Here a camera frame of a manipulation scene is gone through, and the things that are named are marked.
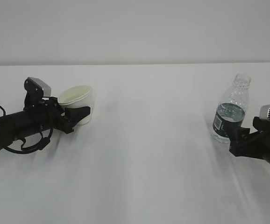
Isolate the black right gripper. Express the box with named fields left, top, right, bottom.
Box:
left=224, top=117, right=270, bottom=163

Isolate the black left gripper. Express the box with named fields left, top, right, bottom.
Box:
left=24, top=97, right=91, bottom=134

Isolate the white paper cup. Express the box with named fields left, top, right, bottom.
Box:
left=57, top=85, right=94, bottom=125

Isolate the clear green-label water bottle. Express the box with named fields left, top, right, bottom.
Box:
left=211, top=74, right=251, bottom=144

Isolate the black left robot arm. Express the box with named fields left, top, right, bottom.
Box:
left=0, top=97, right=91, bottom=154

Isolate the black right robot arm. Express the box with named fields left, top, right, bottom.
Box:
left=226, top=117, right=270, bottom=164

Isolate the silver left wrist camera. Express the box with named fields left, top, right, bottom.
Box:
left=24, top=77, right=51, bottom=108

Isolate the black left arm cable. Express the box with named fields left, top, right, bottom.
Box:
left=0, top=98, right=54, bottom=154

